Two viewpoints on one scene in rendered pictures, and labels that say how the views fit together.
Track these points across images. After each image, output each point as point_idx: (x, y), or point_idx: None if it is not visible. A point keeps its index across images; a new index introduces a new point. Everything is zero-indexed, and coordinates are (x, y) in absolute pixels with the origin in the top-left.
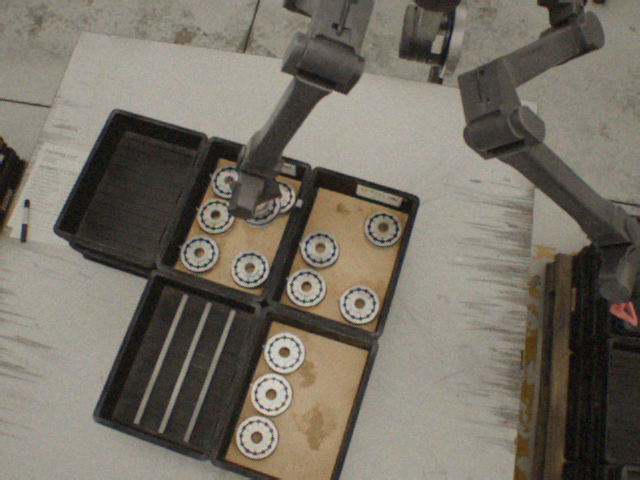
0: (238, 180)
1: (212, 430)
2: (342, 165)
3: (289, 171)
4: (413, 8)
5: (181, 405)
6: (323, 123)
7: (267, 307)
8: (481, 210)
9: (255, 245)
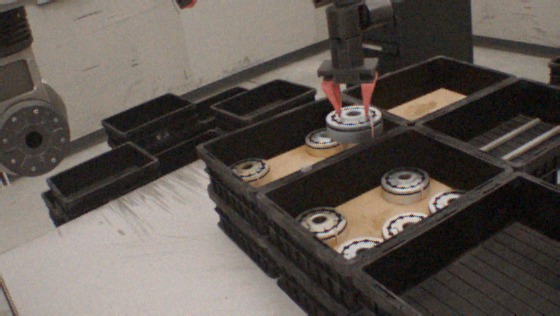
0: (361, 2)
1: (506, 85)
2: (207, 300)
3: None
4: (8, 109)
5: (534, 138)
6: None
7: (409, 122)
8: (147, 214)
9: (383, 208)
